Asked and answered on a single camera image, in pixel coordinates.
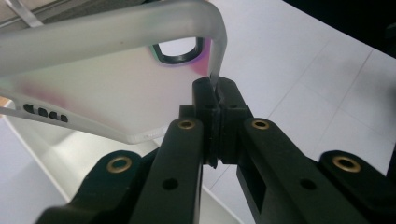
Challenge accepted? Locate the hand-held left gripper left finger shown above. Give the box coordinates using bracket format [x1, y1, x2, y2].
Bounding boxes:
[179, 77, 222, 169]

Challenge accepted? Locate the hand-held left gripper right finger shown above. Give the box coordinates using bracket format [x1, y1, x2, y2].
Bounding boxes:
[217, 76, 254, 165]

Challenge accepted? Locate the translucent phone case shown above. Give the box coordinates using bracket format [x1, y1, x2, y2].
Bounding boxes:
[0, 0, 228, 146]

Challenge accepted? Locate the white plastic storage bin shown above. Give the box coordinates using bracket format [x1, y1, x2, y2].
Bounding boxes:
[0, 101, 245, 224]

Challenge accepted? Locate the white strip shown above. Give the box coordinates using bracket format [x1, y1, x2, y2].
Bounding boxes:
[5, 0, 44, 28]

